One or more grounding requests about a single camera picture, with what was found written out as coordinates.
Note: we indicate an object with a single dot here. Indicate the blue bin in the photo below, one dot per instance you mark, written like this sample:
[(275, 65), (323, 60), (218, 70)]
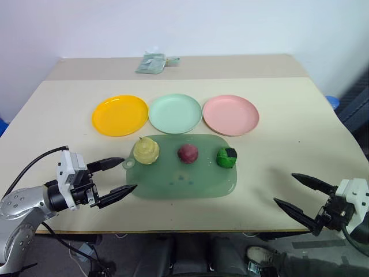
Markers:
[(3, 124)]

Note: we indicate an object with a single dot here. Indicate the light green plate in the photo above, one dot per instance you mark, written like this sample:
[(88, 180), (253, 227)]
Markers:
[(174, 113)]

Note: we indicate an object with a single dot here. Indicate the yellow plate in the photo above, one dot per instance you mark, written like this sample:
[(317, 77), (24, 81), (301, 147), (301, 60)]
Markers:
[(120, 115)]

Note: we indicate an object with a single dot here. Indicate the yellow pear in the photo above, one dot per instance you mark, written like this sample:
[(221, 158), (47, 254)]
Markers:
[(146, 151)]

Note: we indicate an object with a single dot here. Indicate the small green tag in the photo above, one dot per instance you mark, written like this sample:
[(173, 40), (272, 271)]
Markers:
[(173, 60)]

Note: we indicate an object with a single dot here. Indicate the blue round object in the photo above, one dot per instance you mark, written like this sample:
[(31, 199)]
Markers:
[(334, 101)]

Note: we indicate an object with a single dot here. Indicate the dark red round fruit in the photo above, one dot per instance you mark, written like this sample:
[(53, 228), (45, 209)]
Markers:
[(187, 153)]

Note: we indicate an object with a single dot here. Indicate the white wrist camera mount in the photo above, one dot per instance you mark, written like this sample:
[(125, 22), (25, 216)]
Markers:
[(68, 170), (354, 194)]

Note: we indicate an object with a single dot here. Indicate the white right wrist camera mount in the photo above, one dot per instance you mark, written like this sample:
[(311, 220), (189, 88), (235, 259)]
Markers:
[(354, 194)]

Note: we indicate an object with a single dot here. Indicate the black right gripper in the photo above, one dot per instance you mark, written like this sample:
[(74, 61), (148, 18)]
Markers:
[(333, 212)]

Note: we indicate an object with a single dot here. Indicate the green patterned packet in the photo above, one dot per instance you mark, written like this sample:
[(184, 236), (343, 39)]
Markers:
[(150, 64)]

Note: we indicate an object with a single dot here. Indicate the green fruit with black patch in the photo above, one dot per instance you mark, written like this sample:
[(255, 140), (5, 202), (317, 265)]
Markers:
[(225, 158)]

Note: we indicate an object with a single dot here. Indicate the white shoe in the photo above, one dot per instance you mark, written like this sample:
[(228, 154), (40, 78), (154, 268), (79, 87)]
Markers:
[(261, 255)]

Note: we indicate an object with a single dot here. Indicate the translucent green cutting board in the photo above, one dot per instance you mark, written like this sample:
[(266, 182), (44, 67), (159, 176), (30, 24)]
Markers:
[(184, 176)]

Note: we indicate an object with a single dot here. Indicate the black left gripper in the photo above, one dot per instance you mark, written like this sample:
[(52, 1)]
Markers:
[(84, 187)]

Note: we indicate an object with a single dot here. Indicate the pink plate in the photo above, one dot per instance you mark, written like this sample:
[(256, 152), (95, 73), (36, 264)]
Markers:
[(230, 115)]

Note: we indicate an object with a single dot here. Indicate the dark office chair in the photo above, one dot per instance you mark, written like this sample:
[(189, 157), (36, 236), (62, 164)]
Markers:
[(356, 106)]

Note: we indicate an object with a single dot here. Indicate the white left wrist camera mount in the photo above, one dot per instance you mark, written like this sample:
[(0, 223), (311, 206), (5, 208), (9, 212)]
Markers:
[(68, 170)]

